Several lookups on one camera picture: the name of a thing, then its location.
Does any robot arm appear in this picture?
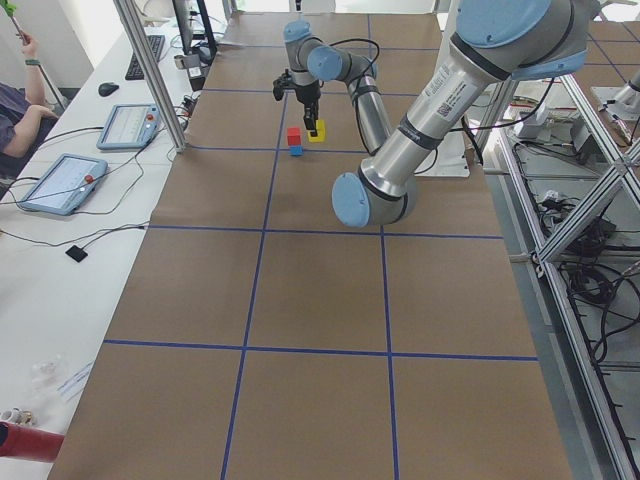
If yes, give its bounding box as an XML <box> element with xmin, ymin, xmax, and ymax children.
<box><xmin>274</xmin><ymin>1</ymin><xmax>600</xmax><ymax>228</ymax></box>

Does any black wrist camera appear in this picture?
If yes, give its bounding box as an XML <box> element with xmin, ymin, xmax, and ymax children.
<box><xmin>272</xmin><ymin>69</ymin><xmax>296</xmax><ymax>101</ymax></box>

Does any red foam cube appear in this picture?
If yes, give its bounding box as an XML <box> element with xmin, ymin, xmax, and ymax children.
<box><xmin>286</xmin><ymin>127</ymin><xmax>302</xmax><ymax>147</ymax></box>

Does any person in dark shirt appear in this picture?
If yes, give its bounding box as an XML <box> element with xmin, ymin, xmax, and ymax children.
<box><xmin>1</xmin><ymin>31</ymin><xmax>58</xmax><ymax>179</ymax></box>

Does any aluminium frame post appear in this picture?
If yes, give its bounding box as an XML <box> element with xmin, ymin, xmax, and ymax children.
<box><xmin>113</xmin><ymin>0</ymin><xmax>186</xmax><ymax>153</ymax></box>

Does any teach pendant tablet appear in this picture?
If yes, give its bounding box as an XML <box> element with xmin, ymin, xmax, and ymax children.
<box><xmin>96</xmin><ymin>104</ymin><xmax>160</xmax><ymax>151</ymax></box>
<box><xmin>18</xmin><ymin>154</ymin><xmax>108</xmax><ymax>216</ymax></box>

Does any black computer mouse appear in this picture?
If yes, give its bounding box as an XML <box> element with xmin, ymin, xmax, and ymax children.
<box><xmin>98</xmin><ymin>82</ymin><xmax>120</xmax><ymax>97</ymax></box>

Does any blue foam cube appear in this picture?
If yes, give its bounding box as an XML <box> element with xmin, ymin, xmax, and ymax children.
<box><xmin>289</xmin><ymin>145</ymin><xmax>303</xmax><ymax>157</ymax></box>

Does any black computer monitor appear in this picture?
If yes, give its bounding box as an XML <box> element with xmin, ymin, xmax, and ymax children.
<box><xmin>172</xmin><ymin>0</ymin><xmax>218</xmax><ymax>65</ymax></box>

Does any far teach pendant tablet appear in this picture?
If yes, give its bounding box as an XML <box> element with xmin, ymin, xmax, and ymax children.
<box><xmin>96</xmin><ymin>104</ymin><xmax>160</xmax><ymax>151</ymax></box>

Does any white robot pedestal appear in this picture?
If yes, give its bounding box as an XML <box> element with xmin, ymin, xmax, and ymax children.
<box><xmin>415</xmin><ymin>1</ymin><xmax>469</xmax><ymax>178</ymax></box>

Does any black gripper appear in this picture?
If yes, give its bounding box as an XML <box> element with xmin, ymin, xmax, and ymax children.
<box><xmin>295</xmin><ymin>83</ymin><xmax>321</xmax><ymax>138</ymax></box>

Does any black keyboard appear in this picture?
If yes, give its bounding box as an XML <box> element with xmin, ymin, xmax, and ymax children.
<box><xmin>124</xmin><ymin>34</ymin><xmax>166</xmax><ymax>82</ymax></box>

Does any small black square pad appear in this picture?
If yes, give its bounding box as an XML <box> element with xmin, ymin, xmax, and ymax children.
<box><xmin>65</xmin><ymin>245</ymin><xmax>88</xmax><ymax>263</ymax></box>

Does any yellow foam cube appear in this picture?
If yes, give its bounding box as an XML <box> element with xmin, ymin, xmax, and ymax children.
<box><xmin>307</xmin><ymin>119</ymin><xmax>326</xmax><ymax>143</ymax></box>

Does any red fire extinguisher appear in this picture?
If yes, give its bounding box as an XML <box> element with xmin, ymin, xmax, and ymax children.
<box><xmin>1</xmin><ymin>422</ymin><xmax>65</xmax><ymax>463</ymax></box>

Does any near teach pendant tablet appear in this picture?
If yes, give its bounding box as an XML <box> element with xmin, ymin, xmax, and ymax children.
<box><xmin>18</xmin><ymin>154</ymin><xmax>108</xmax><ymax>216</ymax></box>

